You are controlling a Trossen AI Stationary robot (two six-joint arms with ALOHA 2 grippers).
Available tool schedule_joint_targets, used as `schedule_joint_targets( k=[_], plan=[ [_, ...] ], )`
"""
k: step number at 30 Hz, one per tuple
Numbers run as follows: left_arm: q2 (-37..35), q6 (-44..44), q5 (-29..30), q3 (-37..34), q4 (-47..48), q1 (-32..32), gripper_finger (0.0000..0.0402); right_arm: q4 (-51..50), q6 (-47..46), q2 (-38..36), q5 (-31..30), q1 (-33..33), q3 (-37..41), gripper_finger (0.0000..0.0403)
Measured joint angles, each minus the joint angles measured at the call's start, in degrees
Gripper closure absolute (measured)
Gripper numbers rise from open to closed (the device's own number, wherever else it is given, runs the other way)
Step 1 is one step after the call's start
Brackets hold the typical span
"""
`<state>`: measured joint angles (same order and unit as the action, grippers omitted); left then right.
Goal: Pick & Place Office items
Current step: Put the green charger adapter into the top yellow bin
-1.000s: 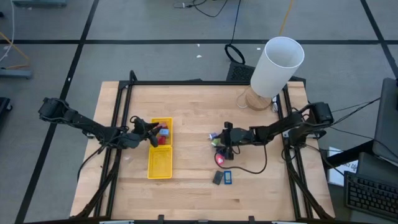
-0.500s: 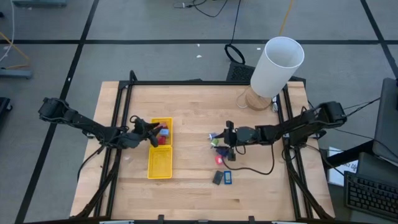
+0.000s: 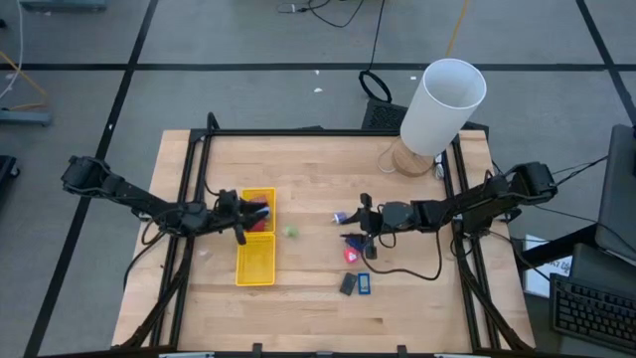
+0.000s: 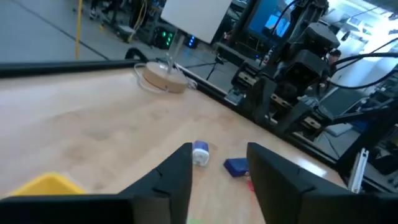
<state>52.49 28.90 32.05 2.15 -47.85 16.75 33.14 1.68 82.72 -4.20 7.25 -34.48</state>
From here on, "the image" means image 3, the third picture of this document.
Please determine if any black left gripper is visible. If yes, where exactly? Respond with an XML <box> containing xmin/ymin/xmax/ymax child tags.
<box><xmin>218</xmin><ymin>189</ymin><xmax>272</xmax><ymax>247</ymax></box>

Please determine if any white lamp cable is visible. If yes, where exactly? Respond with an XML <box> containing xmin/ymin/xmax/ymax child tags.
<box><xmin>376</xmin><ymin>138</ymin><xmax>399</xmax><ymax>175</ymax></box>

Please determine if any black small display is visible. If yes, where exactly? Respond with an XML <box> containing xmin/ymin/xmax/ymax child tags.
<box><xmin>339</xmin><ymin>271</ymin><xmax>359</xmax><ymax>297</ymax></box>

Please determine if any small yellow plastic basket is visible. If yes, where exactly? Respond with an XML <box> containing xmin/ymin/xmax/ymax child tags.
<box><xmin>240</xmin><ymin>186</ymin><xmax>277</xmax><ymax>235</ymax></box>

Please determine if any black perforated box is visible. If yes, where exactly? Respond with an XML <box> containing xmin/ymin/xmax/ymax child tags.
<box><xmin>361</xmin><ymin>98</ymin><xmax>409</xmax><ymax>132</ymax></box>

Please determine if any yellow floor cable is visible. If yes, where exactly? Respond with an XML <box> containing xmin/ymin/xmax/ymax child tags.
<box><xmin>0</xmin><ymin>49</ymin><xmax>51</xmax><ymax>112</ymax></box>

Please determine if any black looped floor cable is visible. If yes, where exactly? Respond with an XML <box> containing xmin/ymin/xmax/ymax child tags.
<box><xmin>357</xmin><ymin>0</ymin><xmax>394</xmax><ymax>104</ymax></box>

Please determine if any black floor object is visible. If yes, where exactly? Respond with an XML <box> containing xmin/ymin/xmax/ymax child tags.
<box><xmin>0</xmin><ymin>154</ymin><xmax>22</xmax><ymax>196</ymax></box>

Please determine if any grey floor base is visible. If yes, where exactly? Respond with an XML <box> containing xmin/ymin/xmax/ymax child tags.
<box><xmin>0</xmin><ymin>108</ymin><xmax>54</xmax><ymax>129</ymax></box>
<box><xmin>19</xmin><ymin>0</ymin><xmax>108</xmax><ymax>13</ymax></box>

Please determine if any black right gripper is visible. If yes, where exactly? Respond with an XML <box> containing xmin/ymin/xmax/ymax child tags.
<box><xmin>340</xmin><ymin>193</ymin><xmax>401</xmax><ymax>261</ymax></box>

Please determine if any white paper sheet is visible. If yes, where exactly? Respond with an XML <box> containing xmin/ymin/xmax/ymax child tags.
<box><xmin>523</xmin><ymin>233</ymin><xmax>573</xmax><ymax>299</ymax></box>

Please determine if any black keyboard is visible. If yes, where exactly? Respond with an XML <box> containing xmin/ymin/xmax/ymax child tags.
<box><xmin>549</xmin><ymin>272</ymin><xmax>636</xmax><ymax>355</ymax></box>

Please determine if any black aluminium table frame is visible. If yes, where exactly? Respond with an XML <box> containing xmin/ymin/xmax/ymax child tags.
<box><xmin>112</xmin><ymin>111</ymin><xmax>537</xmax><ymax>358</ymax></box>

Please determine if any dark grey desk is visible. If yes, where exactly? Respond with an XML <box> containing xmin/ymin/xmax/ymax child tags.
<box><xmin>516</xmin><ymin>223</ymin><xmax>636</xmax><ymax>358</ymax></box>

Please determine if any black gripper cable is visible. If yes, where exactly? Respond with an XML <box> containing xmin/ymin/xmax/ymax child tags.
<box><xmin>203</xmin><ymin>168</ymin><xmax>223</xmax><ymax>198</ymax></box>
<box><xmin>360</xmin><ymin>228</ymin><xmax>444</xmax><ymax>282</ymax></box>

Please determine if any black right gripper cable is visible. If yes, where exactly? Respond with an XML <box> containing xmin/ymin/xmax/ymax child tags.
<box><xmin>360</xmin><ymin>228</ymin><xmax>444</xmax><ymax>282</ymax></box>

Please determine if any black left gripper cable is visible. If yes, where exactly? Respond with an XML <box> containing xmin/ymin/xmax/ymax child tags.
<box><xmin>203</xmin><ymin>168</ymin><xmax>223</xmax><ymax>198</ymax></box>

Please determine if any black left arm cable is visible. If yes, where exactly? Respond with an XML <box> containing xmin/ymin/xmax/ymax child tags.
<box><xmin>122</xmin><ymin>218</ymin><xmax>173</xmax><ymax>290</ymax></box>

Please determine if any long yellow plastic basket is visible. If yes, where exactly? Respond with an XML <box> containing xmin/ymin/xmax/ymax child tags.
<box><xmin>235</xmin><ymin>232</ymin><xmax>277</xmax><ymax>287</ymax></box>

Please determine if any white floor cable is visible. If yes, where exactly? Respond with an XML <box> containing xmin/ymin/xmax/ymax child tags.
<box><xmin>0</xmin><ymin>0</ymin><xmax>27</xmax><ymax>101</ymax></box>

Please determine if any white shade wooden base lamp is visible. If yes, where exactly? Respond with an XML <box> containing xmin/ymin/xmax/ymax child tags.
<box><xmin>391</xmin><ymin>58</ymin><xmax>488</xmax><ymax>179</ymax></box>

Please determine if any yellow hanging cable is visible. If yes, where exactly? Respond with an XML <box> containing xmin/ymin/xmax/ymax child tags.
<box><xmin>444</xmin><ymin>0</ymin><xmax>471</xmax><ymax>59</ymax></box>

